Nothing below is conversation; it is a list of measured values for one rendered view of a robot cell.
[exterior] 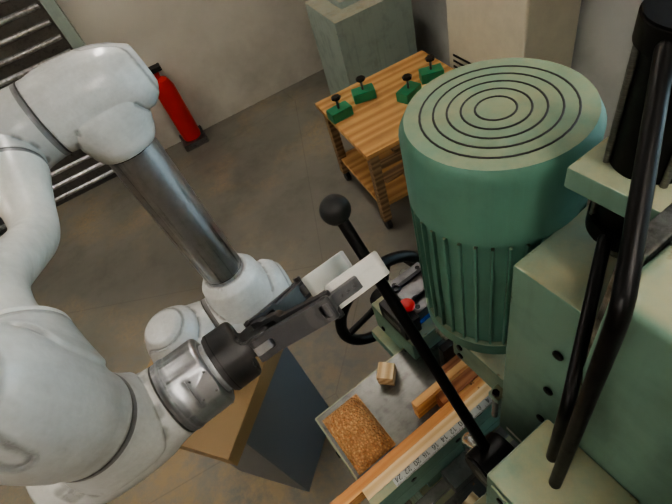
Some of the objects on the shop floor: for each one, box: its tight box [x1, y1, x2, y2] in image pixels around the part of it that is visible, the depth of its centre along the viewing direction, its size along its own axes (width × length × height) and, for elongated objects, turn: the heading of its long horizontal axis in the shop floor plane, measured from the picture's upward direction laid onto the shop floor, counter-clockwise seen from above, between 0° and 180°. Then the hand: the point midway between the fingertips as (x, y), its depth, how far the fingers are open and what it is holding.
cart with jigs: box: [315, 50, 453, 229], centre depth 233 cm, size 66×57×64 cm
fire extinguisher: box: [148, 63, 209, 152], centre depth 317 cm, size 18×19×60 cm
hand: (355, 265), depth 56 cm, fingers open, 13 cm apart
